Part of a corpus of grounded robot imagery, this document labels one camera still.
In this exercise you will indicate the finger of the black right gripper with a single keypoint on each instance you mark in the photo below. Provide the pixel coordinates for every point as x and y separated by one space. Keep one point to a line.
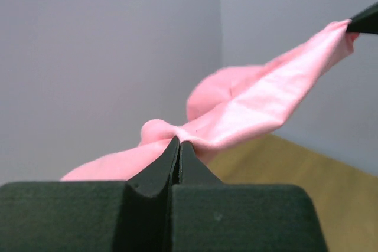
365 22

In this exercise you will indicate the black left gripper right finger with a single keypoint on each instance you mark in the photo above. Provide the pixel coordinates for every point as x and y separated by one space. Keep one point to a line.
209 215

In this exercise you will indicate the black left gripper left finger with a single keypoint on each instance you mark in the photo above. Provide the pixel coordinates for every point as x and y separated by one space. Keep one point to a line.
131 215

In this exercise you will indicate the pink t shirt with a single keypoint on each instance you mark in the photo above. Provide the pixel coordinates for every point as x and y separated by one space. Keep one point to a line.
231 106

